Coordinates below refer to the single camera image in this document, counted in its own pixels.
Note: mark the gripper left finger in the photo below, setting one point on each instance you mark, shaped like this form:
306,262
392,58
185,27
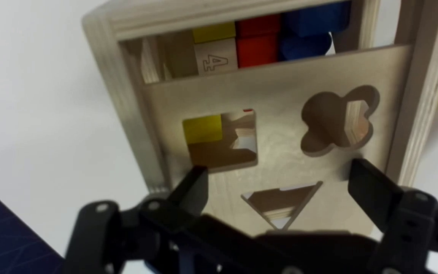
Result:
154,224

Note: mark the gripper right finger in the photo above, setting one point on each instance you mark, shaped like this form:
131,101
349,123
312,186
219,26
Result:
405,213

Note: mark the wooden shape sorter box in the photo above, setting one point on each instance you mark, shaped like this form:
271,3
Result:
120,87

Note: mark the dark blue mat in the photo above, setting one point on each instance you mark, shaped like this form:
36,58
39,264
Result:
2,236

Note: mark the wooden lid with shape holes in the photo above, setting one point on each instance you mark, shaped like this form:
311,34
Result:
280,95

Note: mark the yellow wooden number block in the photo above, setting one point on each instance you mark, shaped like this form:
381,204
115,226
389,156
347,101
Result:
216,57

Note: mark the red wooden block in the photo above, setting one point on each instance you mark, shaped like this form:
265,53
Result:
257,47

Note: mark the blue wooden block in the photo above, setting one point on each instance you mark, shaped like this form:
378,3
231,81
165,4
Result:
310,23

